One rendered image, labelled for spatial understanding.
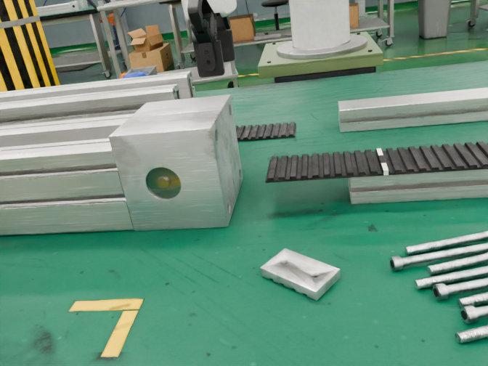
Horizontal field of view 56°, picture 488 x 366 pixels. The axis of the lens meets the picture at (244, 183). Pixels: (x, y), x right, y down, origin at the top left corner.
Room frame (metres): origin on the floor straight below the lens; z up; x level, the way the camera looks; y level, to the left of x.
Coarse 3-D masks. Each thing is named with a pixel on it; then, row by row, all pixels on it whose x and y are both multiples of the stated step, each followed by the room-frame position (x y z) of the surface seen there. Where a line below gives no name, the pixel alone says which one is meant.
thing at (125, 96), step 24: (0, 96) 0.69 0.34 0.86; (24, 96) 0.68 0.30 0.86; (48, 96) 0.67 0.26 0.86; (72, 96) 0.60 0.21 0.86; (96, 96) 0.58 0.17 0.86; (120, 96) 0.57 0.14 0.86; (144, 96) 0.57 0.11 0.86; (168, 96) 0.56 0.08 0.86; (192, 96) 0.64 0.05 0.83; (0, 120) 0.62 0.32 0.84; (24, 120) 0.61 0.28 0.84; (48, 120) 0.59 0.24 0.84
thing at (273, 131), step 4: (272, 124) 0.61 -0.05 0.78; (276, 124) 0.60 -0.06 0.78; (268, 128) 0.59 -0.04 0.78; (272, 128) 0.60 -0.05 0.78; (276, 128) 0.59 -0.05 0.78; (280, 128) 0.59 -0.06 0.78; (268, 132) 0.58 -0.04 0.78; (272, 132) 0.58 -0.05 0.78; (276, 132) 0.57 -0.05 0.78; (268, 136) 0.56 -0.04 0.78; (272, 136) 0.57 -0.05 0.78; (276, 136) 0.56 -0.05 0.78
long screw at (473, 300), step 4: (468, 296) 0.22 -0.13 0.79; (472, 296) 0.22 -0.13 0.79; (476, 296) 0.22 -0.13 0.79; (480, 296) 0.22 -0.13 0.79; (484, 296) 0.21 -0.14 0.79; (460, 300) 0.21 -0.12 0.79; (464, 300) 0.21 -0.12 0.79; (468, 300) 0.21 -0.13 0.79; (472, 300) 0.21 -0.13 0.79; (476, 300) 0.21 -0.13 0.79; (480, 300) 0.21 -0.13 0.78; (484, 300) 0.21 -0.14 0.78; (460, 304) 0.21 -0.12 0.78; (464, 304) 0.21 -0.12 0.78; (468, 304) 0.21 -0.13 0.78; (472, 304) 0.21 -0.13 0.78; (476, 304) 0.21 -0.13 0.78; (480, 304) 0.21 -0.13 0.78; (460, 308) 0.21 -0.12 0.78
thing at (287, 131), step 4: (284, 124) 0.60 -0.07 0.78; (288, 124) 0.60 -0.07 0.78; (292, 124) 0.59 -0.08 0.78; (284, 128) 0.58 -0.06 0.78; (288, 128) 0.59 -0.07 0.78; (292, 128) 0.58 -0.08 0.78; (280, 132) 0.58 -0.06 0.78; (284, 132) 0.57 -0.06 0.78; (288, 132) 0.57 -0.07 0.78; (292, 132) 0.56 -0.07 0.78; (280, 136) 0.56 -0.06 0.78; (284, 136) 0.56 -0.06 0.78; (288, 136) 0.56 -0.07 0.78; (292, 136) 0.56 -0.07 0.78
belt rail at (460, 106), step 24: (408, 96) 0.56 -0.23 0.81; (432, 96) 0.55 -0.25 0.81; (456, 96) 0.53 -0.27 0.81; (480, 96) 0.52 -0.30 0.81; (360, 120) 0.55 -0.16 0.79; (384, 120) 0.54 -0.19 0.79; (408, 120) 0.53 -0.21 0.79; (432, 120) 0.52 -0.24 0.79; (456, 120) 0.52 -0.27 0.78; (480, 120) 0.51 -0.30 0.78
